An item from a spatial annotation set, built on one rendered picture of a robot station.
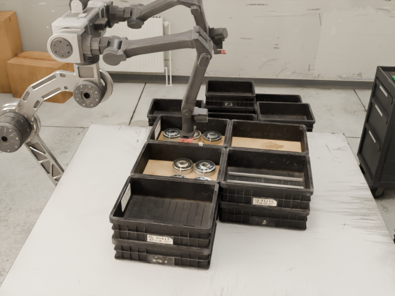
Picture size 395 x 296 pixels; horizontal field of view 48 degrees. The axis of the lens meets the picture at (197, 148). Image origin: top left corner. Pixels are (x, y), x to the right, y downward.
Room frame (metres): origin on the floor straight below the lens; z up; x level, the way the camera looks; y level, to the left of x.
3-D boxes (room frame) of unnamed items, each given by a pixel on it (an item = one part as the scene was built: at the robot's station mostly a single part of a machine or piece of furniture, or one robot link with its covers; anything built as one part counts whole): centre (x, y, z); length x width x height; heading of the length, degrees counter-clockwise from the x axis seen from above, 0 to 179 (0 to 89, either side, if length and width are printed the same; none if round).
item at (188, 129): (1.95, 0.05, 0.98); 0.10 x 0.07 x 0.07; 169
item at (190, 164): (1.80, 0.07, 0.86); 0.10 x 0.10 x 0.01
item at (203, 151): (1.72, 0.08, 0.87); 0.40 x 0.30 x 0.11; 82
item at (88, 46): (1.78, 0.44, 1.45); 0.09 x 0.08 x 0.12; 177
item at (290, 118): (2.93, -0.64, 0.37); 0.40 x 0.30 x 0.45; 87
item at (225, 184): (1.67, -0.31, 0.92); 0.40 x 0.30 x 0.02; 82
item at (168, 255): (1.43, 0.12, 0.76); 0.40 x 0.30 x 0.12; 82
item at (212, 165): (1.78, -0.04, 0.86); 0.10 x 0.10 x 0.01
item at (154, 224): (1.43, 0.12, 0.92); 0.40 x 0.30 x 0.02; 82
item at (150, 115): (2.97, 0.16, 0.37); 0.40 x 0.30 x 0.45; 87
